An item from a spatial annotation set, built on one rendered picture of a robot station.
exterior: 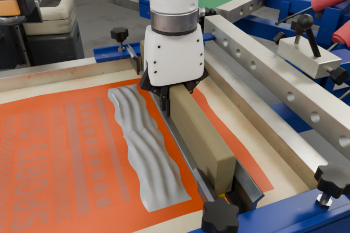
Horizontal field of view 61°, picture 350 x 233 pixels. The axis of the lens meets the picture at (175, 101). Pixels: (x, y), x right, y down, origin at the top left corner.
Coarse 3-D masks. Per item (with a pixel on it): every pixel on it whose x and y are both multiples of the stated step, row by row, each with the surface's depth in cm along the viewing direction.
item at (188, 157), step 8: (152, 96) 63; (160, 112) 58; (168, 120) 56; (168, 128) 55; (176, 128) 54; (176, 136) 52; (176, 144) 52; (184, 144) 51; (184, 152) 49; (184, 160) 49; (192, 160) 48; (192, 168) 46
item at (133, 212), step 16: (160, 128) 60; (224, 128) 60; (240, 144) 57; (128, 160) 53; (176, 160) 53; (240, 160) 53; (128, 176) 50; (192, 176) 50; (256, 176) 50; (192, 192) 48; (112, 208) 45; (128, 208) 45; (144, 208) 45; (176, 208) 45; (192, 208) 45; (64, 224) 43; (80, 224) 43; (96, 224) 43; (112, 224) 43; (128, 224) 43; (144, 224) 43
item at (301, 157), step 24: (0, 72) 72; (24, 72) 72; (48, 72) 72; (72, 72) 75; (96, 72) 77; (216, 72) 72; (240, 96) 64; (264, 120) 57; (288, 144) 52; (312, 168) 47
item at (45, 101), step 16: (128, 80) 75; (48, 96) 70; (64, 96) 70; (80, 96) 70; (96, 96) 70; (144, 96) 70; (192, 96) 70; (0, 112) 65; (16, 112) 65; (112, 112) 65; (208, 112) 65; (112, 128) 60
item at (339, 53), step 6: (336, 54) 68; (342, 54) 68; (348, 54) 68; (342, 60) 66; (348, 60) 66; (294, 66) 64; (342, 66) 65; (348, 66) 66; (348, 72) 67; (312, 78) 64; (348, 78) 68; (318, 84) 65
